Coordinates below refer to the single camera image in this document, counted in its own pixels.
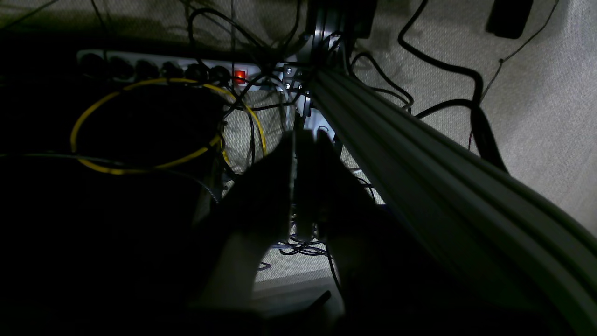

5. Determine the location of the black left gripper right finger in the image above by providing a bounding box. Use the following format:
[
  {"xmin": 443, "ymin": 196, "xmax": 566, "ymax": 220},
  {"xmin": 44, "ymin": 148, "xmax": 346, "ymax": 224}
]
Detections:
[{"xmin": 298, "ymin": 131, "xmax": 402, "ymax": 318}]

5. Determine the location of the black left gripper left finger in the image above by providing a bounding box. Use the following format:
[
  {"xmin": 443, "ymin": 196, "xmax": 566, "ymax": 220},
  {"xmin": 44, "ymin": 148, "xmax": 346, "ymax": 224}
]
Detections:
[{"xmin": 196, "ymin": 133, "xmax": 294, "ymax": 308}]

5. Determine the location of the white power strip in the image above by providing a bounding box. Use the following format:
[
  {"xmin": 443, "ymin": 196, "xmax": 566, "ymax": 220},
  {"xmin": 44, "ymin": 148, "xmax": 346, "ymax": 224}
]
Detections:
[{"xmin": 76, "ymin": 49, "xmax": 261, "ymax": 90}]

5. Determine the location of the grey aluminium table leg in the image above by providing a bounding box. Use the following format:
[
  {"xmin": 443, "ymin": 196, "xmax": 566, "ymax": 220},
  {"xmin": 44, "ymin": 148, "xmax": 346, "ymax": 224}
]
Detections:
[{"xmin": 309, "ymin": 70, "xmax": 597, "ymax": 336}]

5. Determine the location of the yellow cable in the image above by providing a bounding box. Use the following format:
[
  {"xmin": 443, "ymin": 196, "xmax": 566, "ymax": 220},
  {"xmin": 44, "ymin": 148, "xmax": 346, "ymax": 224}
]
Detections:
[{"xmin": 70, "ymin": 78, "xmax": 267, "ymax": 175}]

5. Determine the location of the thick black cable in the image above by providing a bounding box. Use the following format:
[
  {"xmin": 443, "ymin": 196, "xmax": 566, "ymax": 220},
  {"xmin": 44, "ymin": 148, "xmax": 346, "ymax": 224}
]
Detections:
[{"xmin": 350, "ymin": 0, "xmax": 509, "ymax": 173}]

